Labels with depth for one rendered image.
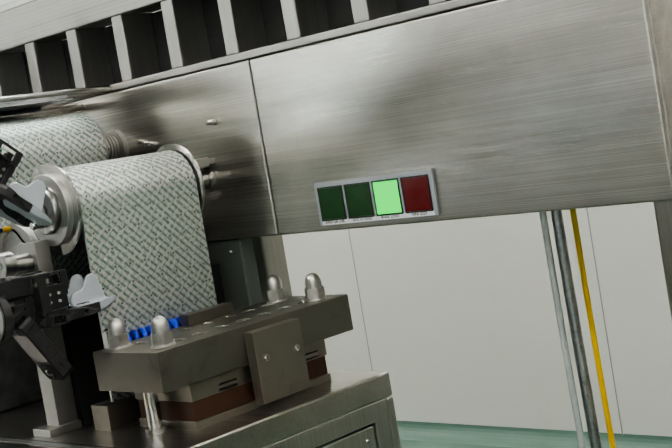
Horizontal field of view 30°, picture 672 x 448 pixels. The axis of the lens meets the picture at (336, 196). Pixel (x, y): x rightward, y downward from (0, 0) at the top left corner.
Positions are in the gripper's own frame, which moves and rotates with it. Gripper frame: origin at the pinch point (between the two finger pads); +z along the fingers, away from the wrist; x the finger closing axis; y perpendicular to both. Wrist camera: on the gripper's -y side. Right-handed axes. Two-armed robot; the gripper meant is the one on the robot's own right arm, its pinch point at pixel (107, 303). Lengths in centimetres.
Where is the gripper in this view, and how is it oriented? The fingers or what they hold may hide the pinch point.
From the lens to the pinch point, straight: 201.0
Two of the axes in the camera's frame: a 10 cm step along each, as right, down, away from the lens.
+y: -1.7, -9.8, -0.5
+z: 6.9, -1.5, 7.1
